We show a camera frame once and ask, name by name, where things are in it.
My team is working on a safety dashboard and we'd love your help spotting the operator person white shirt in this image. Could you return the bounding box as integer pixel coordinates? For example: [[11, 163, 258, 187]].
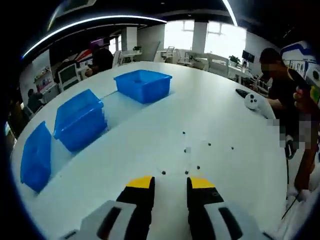
[[277, 149, 320, 240]]

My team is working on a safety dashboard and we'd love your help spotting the colourful display shelf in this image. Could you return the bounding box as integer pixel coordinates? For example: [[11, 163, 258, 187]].
[[33, 72, 55, 91]]

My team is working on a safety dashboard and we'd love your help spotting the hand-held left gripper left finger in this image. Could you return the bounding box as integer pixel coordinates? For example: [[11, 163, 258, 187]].
[[58, 175, 156, 240]]

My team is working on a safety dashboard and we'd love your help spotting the black desk monitor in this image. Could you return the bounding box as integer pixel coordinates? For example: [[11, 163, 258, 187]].
[[241, 49, 256, 63]]

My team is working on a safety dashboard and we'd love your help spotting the white handheld controller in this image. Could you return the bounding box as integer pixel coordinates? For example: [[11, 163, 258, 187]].
[[244, 93, 272, 119]]

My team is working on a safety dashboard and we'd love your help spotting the long curved ceiling light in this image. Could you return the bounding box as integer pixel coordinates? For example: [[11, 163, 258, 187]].
[[222, 0, 238, 26]]

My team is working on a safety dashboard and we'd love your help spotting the blue plastic bin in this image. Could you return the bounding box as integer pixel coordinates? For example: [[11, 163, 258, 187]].
[[53, 88, 109, 153], [113, 69, 173, 105], [20, 120, 53, 194]]

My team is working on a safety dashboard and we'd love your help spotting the white blue display board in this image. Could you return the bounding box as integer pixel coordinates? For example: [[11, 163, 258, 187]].
[[279, 41, 320, 83]]

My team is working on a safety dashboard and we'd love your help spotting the white mesh office chair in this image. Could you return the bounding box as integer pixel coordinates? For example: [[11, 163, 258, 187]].
[[57, 62, 81, 91]]

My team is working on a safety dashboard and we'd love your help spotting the curved ceiling light strip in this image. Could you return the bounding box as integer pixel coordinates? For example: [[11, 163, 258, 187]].
[[22, 15, 168, 60]]

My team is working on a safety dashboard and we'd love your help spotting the person's right hand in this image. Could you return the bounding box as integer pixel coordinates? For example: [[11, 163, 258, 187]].
[[293, 86, 316, 115]]

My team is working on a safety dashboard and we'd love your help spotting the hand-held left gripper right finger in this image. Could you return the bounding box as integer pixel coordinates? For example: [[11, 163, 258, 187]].
[[186, 176, 275, 240]]

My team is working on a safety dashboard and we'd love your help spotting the ceiling air conditioner vent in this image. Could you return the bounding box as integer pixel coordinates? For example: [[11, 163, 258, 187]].
[[58, 0, 98, 16]]

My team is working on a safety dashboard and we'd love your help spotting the purple wall screen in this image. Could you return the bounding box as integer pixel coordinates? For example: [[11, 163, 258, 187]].
[[89, 37, 111, 48]]

